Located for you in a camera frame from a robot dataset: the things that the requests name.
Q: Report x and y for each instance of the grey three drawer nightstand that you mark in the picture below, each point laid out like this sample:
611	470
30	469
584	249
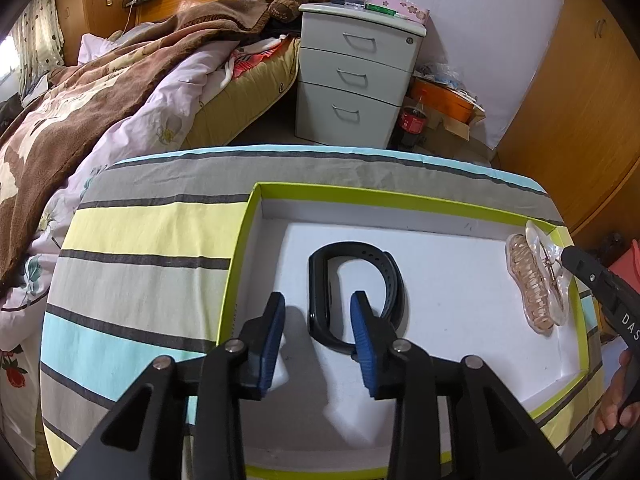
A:
354	69

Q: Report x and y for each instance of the wooden wardrobe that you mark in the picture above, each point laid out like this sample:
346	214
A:
577	131

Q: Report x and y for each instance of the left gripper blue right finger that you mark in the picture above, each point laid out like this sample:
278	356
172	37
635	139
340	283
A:
373	337

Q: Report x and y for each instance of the translucent pink hair claw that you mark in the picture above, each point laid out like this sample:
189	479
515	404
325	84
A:
534	262

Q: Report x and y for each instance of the lilac floral duvet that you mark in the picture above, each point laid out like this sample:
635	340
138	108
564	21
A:
161	125

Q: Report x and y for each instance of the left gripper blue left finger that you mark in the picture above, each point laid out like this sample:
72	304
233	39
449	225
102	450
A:
262	337

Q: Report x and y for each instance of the pink floral box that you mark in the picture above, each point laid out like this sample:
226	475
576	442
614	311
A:
404	9

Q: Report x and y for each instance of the orange storage box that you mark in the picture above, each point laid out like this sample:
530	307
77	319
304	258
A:
444	100

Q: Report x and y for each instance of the right hand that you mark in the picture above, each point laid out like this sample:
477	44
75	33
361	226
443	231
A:
611	412

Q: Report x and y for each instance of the brown fleece blanket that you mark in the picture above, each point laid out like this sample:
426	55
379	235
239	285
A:
48	141

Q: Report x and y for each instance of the green shallow tray box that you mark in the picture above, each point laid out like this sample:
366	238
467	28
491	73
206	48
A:
474	380

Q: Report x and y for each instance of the patterned window curtain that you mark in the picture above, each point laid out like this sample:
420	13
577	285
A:
39	42

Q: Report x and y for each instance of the cola bottle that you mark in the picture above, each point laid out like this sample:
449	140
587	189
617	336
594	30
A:
412	120

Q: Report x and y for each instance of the striped tablecloth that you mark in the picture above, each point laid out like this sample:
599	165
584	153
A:
167	253

